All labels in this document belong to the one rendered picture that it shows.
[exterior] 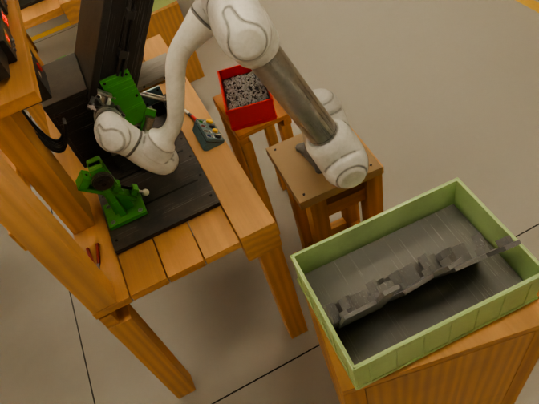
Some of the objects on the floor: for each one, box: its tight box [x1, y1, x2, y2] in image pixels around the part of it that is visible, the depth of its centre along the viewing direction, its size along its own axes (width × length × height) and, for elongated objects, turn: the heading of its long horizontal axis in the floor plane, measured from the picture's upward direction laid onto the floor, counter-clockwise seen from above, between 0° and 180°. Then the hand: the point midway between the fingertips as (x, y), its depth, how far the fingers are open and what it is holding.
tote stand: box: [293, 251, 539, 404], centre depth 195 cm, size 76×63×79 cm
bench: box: [44, 59, 308, 399], centre depth 256 cm, size 70×149×88 cm, turn 34°
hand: (103, 100), depth 187 cm, fingers closed on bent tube, 3 cm apart
